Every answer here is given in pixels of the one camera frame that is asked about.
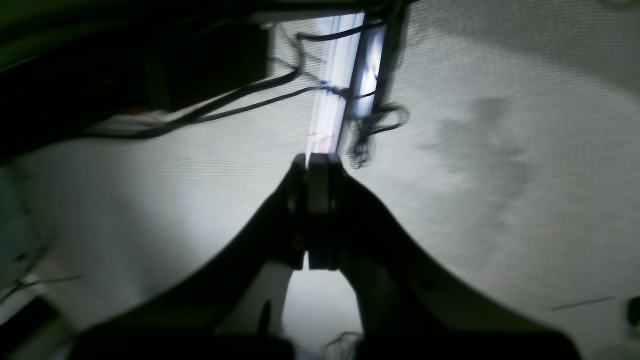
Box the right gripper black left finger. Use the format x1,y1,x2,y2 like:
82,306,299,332
67,153,307,360

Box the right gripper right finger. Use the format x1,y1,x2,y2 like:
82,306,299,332
307,153,581,360

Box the tangled black floor cables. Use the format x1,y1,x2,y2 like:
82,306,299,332
345,102,411,168

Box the black cable on floor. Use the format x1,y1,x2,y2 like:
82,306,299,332
85,17,386,141

